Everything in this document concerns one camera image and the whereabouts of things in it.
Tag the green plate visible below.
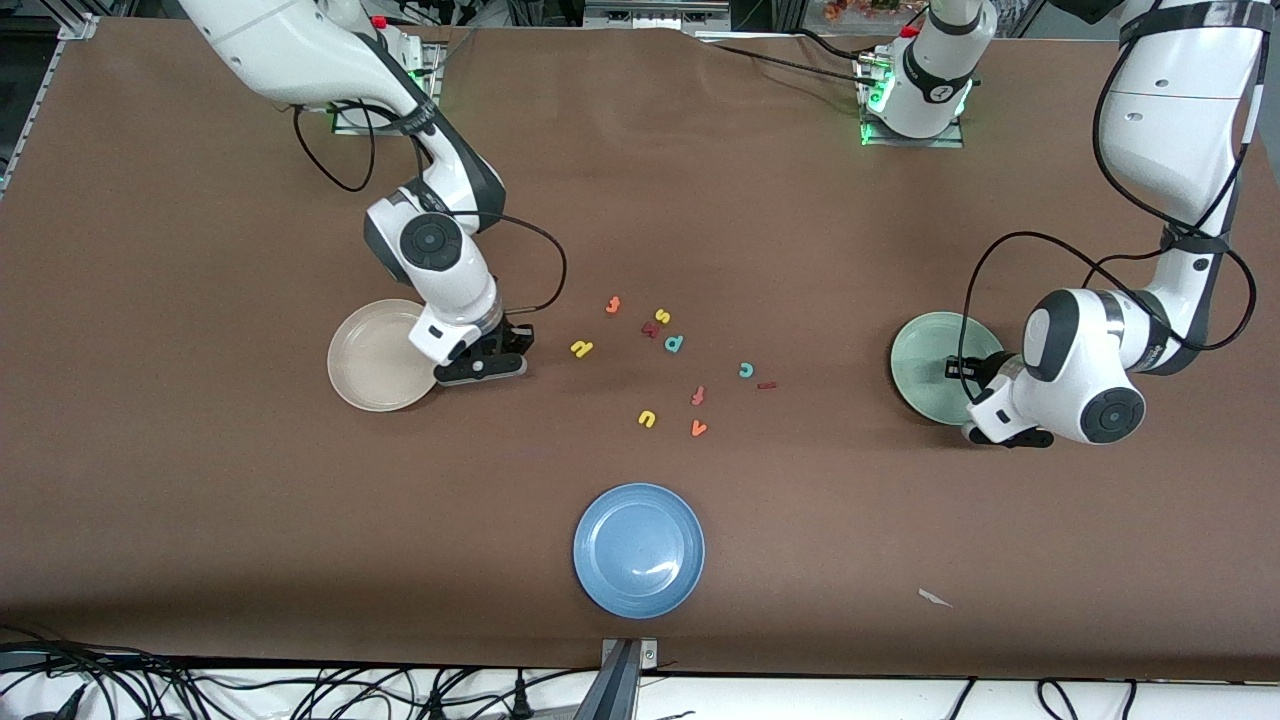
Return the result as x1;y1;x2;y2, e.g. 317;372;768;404
890;312;1006;428

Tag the beige brown plate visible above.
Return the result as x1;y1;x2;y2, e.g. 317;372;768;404
327;299;441;413

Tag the blue plate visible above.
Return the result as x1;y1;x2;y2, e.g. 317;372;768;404
573;483;706;620

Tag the brown paper table cover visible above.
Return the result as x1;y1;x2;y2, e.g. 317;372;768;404
0;18;1280;681

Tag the grey power strip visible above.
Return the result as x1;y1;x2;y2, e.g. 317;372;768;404
583;0;731;29

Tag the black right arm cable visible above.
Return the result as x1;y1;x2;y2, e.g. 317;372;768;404
292;100;568;313

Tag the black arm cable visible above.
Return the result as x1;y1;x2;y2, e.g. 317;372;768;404
958;0;1259;401
292;100;568;313

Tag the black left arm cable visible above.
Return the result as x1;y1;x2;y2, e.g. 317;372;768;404
958;0;1259;401

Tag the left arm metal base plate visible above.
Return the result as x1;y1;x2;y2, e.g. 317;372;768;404
860;55;966;149

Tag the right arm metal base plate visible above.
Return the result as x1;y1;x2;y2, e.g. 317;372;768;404
330;40;443;136

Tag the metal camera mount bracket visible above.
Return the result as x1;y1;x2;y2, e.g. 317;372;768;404
575;638;659;720

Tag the black base power cable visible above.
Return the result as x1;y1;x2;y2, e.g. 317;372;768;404
700;28;881;86

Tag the aluminium frame profile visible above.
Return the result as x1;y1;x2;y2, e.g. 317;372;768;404
0;0;101;196

